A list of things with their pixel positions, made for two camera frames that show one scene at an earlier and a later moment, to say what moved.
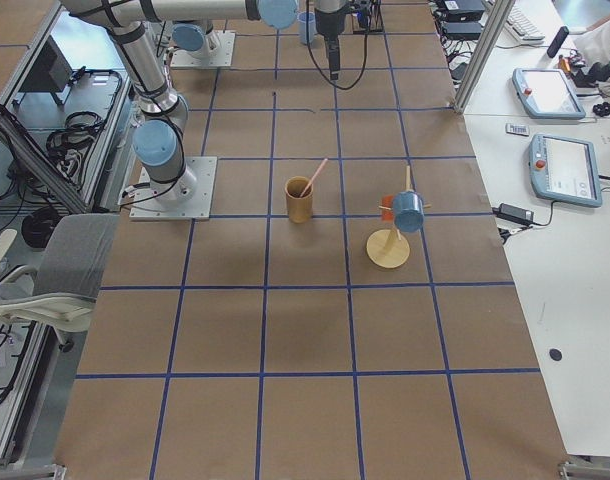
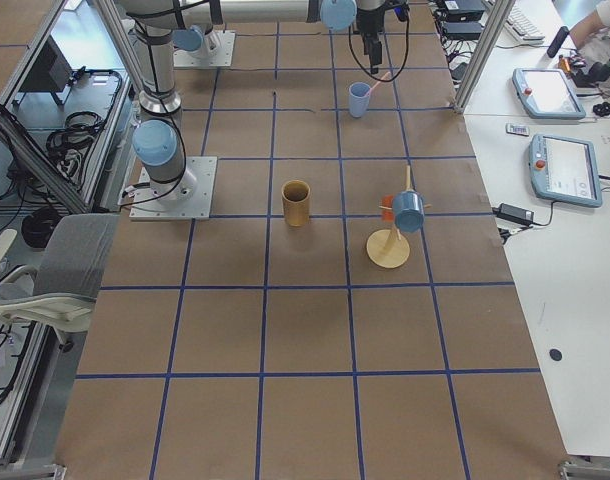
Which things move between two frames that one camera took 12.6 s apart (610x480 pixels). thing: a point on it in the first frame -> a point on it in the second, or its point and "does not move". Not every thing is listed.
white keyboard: x=522 y=26 does not move
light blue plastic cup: x=302 y=22 -> x=359 y=102
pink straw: x=314 y=177 -> x=384 y=79
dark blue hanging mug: x=408 y=209 does not move
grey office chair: x=59 y=294 does not move
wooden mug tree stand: x=385 y=248 does not move
